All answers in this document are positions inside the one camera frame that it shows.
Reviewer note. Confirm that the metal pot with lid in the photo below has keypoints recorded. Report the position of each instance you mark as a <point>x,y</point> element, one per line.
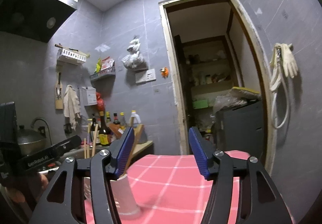
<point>30,141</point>

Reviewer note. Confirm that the dark soy sauce bottle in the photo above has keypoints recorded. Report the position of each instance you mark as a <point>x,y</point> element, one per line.
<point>104,132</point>

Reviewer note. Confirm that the red plastic bag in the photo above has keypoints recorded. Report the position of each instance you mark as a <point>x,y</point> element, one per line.
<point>100,102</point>

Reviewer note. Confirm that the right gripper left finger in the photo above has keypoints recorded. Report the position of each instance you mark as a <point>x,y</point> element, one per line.
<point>63,201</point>

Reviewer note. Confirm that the dark grey cabinet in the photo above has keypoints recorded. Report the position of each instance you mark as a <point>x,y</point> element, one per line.
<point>241,128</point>

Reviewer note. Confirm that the white wall switch panel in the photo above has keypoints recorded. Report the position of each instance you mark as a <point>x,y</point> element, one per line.
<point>145,76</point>

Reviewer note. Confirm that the white wall rack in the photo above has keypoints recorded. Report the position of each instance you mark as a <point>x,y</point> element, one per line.
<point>71,56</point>

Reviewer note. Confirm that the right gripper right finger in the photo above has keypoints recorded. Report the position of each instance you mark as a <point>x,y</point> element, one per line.
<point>259,201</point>

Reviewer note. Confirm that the wooden knife holder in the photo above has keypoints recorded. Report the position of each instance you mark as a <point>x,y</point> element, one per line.
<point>58,93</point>

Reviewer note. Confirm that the left hand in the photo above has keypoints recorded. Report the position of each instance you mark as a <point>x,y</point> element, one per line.
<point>37,184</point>

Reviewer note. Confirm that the grey wall shelf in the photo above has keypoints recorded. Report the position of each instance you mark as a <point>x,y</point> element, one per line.
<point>104,67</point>

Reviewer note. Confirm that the white plastic bag on wall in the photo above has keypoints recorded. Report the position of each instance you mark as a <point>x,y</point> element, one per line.
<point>134,60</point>

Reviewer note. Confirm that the white hanging cloth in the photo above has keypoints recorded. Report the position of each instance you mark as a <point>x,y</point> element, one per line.
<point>71,106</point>

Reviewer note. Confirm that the wooden door frame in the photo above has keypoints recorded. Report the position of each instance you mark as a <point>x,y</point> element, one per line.
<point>260,60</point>

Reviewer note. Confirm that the white rubber glove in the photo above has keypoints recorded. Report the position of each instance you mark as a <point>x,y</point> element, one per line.
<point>282,64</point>

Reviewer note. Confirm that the black range hood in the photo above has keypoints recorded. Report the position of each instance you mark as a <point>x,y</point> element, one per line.
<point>35,19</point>

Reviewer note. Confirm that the pink checked tablecloth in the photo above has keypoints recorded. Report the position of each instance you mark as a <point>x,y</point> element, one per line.
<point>168,189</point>

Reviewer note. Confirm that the green box on shelf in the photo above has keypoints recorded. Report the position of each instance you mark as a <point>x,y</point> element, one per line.
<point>200,104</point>

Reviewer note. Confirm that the white wall box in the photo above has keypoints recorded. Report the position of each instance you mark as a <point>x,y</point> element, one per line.
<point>88,96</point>

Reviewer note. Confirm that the white plastic utensil holder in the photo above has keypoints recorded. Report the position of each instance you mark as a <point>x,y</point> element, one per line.
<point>124,199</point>

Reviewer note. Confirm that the large oil jug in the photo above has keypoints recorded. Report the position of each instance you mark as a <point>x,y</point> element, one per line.
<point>135,121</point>

